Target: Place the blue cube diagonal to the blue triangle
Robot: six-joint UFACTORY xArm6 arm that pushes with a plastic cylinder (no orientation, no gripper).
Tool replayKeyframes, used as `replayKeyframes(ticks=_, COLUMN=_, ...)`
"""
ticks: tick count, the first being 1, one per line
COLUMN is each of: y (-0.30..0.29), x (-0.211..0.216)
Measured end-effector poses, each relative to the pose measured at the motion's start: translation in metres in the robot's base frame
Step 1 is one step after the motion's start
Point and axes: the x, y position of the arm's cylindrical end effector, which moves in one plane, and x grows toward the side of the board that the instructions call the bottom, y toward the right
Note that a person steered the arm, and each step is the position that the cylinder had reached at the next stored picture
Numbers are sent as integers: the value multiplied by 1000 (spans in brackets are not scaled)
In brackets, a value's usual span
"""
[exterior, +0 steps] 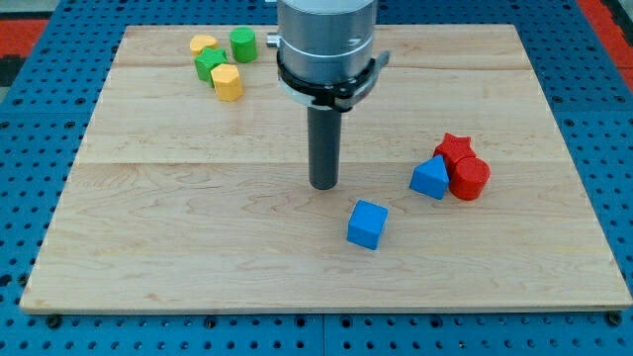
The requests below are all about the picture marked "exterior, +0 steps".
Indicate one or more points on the wooden board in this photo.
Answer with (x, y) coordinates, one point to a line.
(179, 203)

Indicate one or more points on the yellow hexagon block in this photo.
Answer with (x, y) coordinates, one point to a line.
(227, 82)

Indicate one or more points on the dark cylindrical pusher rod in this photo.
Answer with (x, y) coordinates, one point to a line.
(324, 132)

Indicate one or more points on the red cylinder block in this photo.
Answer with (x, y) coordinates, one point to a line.
(469, 178)

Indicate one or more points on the blue triangle block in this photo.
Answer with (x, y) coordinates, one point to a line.
(430, 178)

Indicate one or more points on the red star block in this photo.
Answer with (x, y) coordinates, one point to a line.
(452, 149)

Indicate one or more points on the blue cube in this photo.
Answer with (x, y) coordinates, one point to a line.
(366, 224)

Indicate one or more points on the yellow heart block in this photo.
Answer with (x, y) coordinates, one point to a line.
(199, 42)

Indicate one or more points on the green star block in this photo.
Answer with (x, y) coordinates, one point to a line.
(206, 61)

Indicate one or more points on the green cylinder block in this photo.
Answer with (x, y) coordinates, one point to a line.
(243, 44)

